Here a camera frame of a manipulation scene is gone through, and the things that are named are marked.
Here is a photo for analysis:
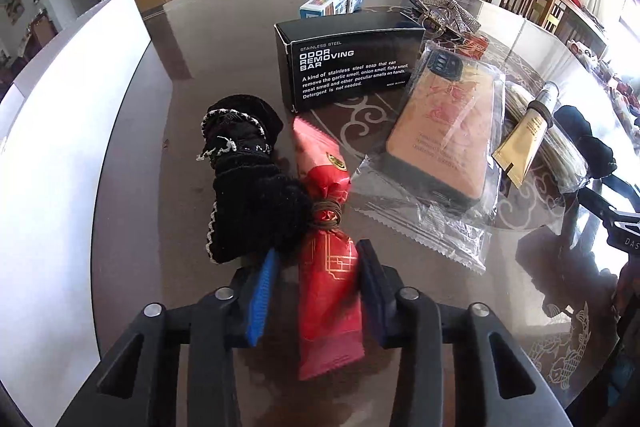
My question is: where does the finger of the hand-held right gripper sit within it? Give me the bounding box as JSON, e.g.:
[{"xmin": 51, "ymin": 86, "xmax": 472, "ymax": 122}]
[{"xmin": 575, "ymin": 176, "xmax": 640, "ymax": 224}]

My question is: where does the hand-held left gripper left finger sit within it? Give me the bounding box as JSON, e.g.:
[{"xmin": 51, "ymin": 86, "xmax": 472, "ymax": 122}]
[{"xmin": 57, "ymin": 249, "xmax": 281, "ymax": 427}]

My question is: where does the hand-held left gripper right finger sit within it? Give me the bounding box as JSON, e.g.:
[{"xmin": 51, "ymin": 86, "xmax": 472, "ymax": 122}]
[{"xmin": 356, "ymin": 239, "xmax": 573, "ymax": 427}]

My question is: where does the red candy packet with twine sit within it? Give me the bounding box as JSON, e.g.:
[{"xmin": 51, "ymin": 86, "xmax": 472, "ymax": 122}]
[{"xmin": 291, "ymin": 116, "xmax": 366, "ymax": 382}]

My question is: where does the black velvet pouch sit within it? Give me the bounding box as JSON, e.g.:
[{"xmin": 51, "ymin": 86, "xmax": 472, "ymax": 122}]
[{"xmin": 554, "ymin": 105, "xmax": 617, "ymax": 180}]

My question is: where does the black knit pouch white trim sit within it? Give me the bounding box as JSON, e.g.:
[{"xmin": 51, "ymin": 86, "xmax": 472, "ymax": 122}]
[{"xmin": 196, "ymin": 94, "xmax": 313, "ymax": 265}]

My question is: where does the straw brush in clear bag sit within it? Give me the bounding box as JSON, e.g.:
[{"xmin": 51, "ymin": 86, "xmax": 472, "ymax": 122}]
[{"xmin": 502, "ymin": 82, "xmax": 591, "ymax": 195}]

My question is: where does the clear toothpick packet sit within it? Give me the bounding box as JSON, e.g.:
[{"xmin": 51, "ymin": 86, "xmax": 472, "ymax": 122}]
[{"xmin": 367, "ymin": 202, "xmax": 488, "ymax": 270}]

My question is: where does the gold cosmetic tube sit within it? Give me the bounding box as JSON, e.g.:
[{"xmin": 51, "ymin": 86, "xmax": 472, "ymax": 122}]
[{"xmin": 491, "ymin": 81, "xmax": 560, "ymax": 188}]

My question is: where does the phone case in clear bag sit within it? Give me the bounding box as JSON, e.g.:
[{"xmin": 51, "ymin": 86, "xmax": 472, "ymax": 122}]
[{"xmin": 350, "ymin": 38, "xmax": 507, "ymax": 228}]

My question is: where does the small red packet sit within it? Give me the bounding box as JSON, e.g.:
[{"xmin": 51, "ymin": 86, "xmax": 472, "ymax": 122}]
[{"xmin": 457, "ymin": 34, "xmax": 490, "ymax": 60}]

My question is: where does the black cardboard box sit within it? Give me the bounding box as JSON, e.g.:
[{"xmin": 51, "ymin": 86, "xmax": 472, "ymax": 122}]
[{"xmin": 274, "ymin": 11, "xmax": 427, "ymax": 114}]

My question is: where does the rhinestone bow hair clip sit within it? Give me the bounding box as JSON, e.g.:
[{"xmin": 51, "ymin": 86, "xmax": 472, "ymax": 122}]
[{"xmin": 407, "ymin": 0, "xmax": 482, "ymax": 38}]

